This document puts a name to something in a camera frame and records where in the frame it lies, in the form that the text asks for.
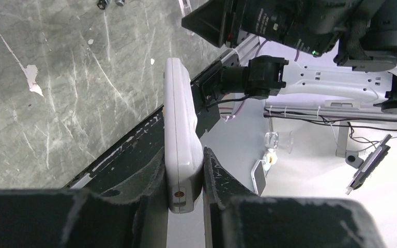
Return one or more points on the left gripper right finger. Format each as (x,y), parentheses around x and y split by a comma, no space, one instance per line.
(234,216)

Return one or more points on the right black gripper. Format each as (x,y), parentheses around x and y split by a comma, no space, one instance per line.
(312,27)

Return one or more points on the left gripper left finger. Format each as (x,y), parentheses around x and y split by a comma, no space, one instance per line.
(133,213)

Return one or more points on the white remote control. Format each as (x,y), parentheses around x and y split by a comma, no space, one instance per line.
(183,151)

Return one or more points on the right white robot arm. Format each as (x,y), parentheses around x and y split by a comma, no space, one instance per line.
(364,33)

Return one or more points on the white smartphone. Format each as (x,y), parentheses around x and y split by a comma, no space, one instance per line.
(258,177)

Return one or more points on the black grey battery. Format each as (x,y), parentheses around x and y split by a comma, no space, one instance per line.
(120,3)

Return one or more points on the black green battery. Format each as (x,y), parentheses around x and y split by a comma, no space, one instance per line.
(102,4)

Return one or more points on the aluminium frame rail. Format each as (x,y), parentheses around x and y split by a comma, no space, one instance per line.
(246,48)

